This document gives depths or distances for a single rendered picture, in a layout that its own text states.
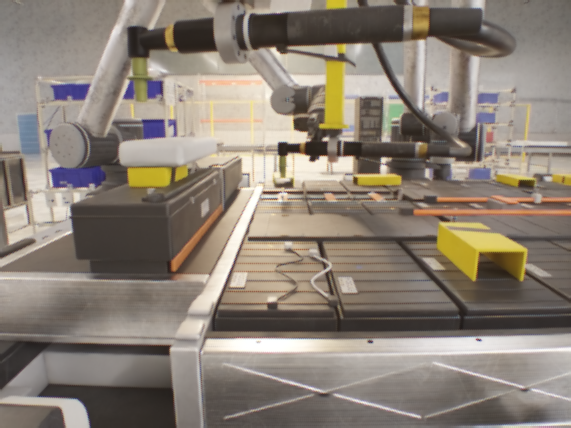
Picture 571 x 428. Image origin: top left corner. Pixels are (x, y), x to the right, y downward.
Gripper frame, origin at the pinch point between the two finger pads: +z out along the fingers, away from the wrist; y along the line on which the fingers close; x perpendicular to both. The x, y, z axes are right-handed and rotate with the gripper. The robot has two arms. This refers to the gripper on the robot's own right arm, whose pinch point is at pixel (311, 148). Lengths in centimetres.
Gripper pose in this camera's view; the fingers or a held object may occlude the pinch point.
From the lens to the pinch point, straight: 121.6
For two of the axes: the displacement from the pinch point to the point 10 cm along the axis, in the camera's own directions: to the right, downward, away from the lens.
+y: 1.4, 7.4, 6.6
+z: -2.3, 6.7, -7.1
